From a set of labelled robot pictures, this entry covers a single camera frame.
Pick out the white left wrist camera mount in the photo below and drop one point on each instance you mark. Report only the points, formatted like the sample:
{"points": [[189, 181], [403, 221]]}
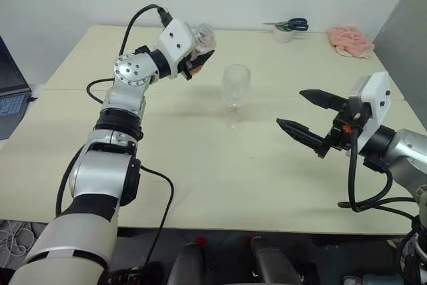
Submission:
{"points": [[173, 43]]}

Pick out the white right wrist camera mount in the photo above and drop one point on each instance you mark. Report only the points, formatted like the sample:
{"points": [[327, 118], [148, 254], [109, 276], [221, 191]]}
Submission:
{"points": [[377, 98]]}

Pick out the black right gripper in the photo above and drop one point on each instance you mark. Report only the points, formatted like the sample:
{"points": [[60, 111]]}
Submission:
{"points": [[343, 131]]}

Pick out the dark laptop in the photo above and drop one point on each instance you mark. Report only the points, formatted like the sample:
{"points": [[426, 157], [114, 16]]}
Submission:
{"points": [[10, 104]]}

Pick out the small red object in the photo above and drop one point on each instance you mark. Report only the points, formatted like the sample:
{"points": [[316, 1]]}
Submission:
{"points": [[200, 241]]}

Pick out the clear wine glass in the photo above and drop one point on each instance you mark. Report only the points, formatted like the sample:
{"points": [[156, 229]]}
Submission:
{"points": [[235, 88]]}

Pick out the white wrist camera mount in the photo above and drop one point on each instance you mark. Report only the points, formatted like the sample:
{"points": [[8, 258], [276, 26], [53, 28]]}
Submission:
{"points": [[377, 98], [173, 43]]}

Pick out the small clear glass cup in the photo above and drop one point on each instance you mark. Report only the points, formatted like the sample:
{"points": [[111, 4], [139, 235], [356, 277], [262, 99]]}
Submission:
{"points": [[205, 39]]}

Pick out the white tape roll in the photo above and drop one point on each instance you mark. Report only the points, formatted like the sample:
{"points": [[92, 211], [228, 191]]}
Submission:
{"points": [[283, 38]]}

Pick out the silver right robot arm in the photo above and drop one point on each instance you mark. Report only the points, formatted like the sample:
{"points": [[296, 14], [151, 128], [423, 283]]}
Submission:
{"points": [[403, 151]]}

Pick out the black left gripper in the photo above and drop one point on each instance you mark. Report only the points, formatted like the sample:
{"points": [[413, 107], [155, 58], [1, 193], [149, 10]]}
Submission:
{"points": [[187, 66]]}

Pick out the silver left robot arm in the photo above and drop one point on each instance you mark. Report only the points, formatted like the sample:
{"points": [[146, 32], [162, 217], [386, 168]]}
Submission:
{"points": [[130, 71]]}

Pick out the pink cloth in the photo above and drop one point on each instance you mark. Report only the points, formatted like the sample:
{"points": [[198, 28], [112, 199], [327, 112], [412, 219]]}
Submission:
{"points": [[348, 39]]}

